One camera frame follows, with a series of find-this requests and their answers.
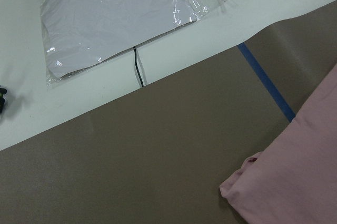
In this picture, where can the pink printed t-shirt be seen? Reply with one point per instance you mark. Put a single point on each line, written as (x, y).
(294, 179)

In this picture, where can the clear plastic bag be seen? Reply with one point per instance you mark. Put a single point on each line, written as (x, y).
(80, 34)

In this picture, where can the black hand tool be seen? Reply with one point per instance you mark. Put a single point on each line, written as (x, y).
(3, 91)

